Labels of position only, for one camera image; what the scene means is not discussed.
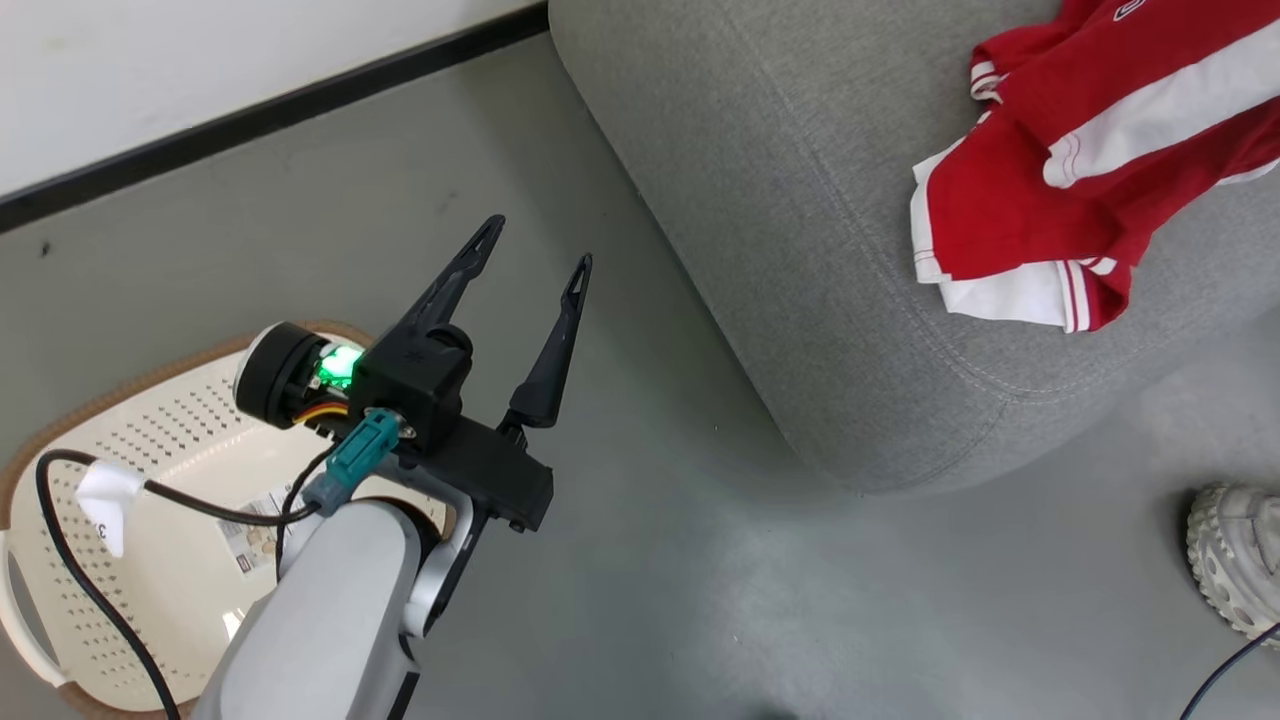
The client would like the red garment wide white band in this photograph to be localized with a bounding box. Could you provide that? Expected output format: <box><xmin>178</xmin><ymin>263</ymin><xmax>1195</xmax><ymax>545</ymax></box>
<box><xmin>968</xmin><ymin>0</ymin><xmax>1280</xmax><ymax>216</ymax></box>

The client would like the black cable with teal connector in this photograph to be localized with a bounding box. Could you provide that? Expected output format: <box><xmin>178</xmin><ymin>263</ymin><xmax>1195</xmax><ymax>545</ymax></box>
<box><xmin>35</xmin><ymin>407</ymin><xmax>413</xmax><ymax>720</ymax></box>

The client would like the black baseboard strip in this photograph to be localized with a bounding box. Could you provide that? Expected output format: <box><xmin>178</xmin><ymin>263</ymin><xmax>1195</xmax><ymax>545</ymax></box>
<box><xmin>0</xmin><ymin>2</ymin><xmax>552</xmax><ymax>234</ymax></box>

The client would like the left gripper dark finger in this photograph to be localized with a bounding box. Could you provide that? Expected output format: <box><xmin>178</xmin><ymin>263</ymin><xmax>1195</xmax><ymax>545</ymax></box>
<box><xmin>380</xmin><ymin>214</ymin><xmax>507</xmax><ymax>346</ymax></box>
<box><xmin>508</xmin><ymin>253</ymin><xmax>594</xmax><ymax>430</ymax></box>

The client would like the thin black floor cable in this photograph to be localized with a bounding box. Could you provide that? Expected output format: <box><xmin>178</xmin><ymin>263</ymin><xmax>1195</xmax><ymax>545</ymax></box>
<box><xmin>1180</xmin><ymin>621</ymin><xmax>1280</xmax><ymax>720</ymax></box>

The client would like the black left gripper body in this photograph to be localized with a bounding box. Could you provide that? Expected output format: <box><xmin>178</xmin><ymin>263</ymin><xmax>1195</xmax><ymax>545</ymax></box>
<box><xmin>400</xmin><ymin>415</ymin><xmax>555</xmax><ymax>534</ymax></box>

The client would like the paper label sticker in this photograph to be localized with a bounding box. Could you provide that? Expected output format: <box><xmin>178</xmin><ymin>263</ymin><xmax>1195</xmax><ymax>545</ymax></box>
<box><xmin>217</xmin><ymin>487</ymin><xmax>307</xmax><ymax>580</ymax></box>

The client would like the white perforated basket brown rim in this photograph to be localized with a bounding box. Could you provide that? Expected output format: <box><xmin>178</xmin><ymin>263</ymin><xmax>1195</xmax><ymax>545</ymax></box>
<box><xmin>0</xmin><ymin>320</ymin><xmax>457</xmax><ymax>720</ymax></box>

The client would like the white paper cable tag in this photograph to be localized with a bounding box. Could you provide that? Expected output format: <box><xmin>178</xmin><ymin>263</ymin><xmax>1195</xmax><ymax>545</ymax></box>
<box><xmin>74</xmin><ymin>459</ymin><xmax>147</xmax><ymax>560</ymax></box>

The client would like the grey fabric sofa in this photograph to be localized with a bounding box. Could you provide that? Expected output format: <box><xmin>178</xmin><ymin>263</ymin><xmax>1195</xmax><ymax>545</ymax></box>
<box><xmin>548</xmin><ymin>0</ymin><xmax>1280</xmax><ymax>497</ymax></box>

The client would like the grey white sneaker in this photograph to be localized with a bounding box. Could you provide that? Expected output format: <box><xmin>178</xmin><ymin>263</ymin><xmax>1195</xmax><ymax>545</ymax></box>
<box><xmin>1186</xmin><ymin>482</ymin><xmax>1280</xmax><ymax>642</ymax></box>

